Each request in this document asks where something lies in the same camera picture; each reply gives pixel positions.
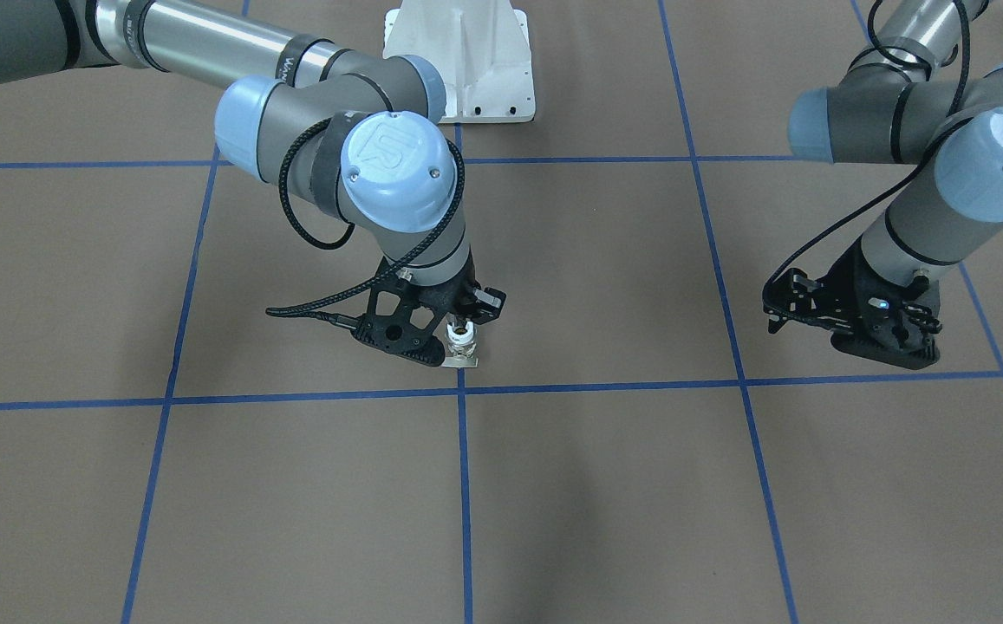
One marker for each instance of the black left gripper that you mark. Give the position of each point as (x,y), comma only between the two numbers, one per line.
(849,279)

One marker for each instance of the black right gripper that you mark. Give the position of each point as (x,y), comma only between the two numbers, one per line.
(448,300)

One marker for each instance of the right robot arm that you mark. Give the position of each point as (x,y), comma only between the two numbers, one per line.
(354,135)

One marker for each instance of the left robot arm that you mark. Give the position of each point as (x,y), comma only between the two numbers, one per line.
(906,99)

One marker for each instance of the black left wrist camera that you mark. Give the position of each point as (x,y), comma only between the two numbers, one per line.
(899,334)

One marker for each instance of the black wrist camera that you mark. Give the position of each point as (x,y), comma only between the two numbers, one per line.
(899,334)
(401,319)

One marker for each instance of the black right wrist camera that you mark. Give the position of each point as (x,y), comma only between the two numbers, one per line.
(401,319)

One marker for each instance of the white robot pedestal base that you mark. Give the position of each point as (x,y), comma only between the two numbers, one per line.
(482,50)

